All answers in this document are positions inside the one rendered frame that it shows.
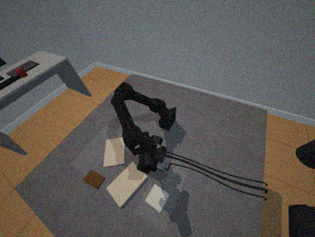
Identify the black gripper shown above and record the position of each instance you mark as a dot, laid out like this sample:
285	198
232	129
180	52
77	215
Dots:
155	139

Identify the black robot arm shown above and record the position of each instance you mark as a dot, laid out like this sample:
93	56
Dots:
132	135

